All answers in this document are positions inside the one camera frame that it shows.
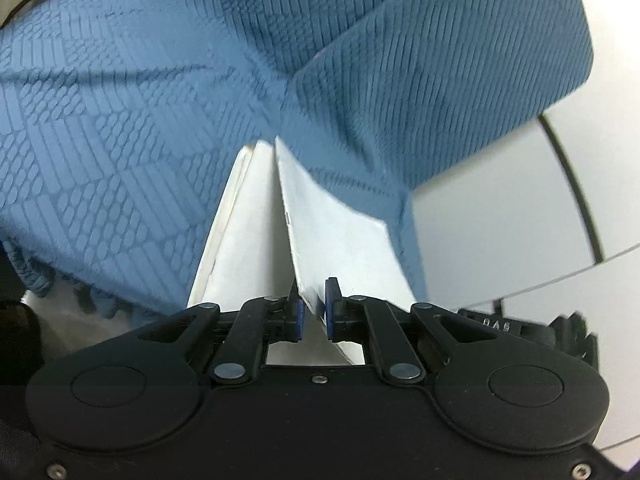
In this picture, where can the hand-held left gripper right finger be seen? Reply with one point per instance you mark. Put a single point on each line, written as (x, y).
(330, 310)

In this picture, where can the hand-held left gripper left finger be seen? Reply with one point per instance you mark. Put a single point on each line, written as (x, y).
(300, 320)

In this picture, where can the white cover book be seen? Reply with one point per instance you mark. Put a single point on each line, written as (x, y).
(340, 245)

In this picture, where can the blue quilted sofa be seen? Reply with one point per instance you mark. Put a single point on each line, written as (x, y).
(150, 135)

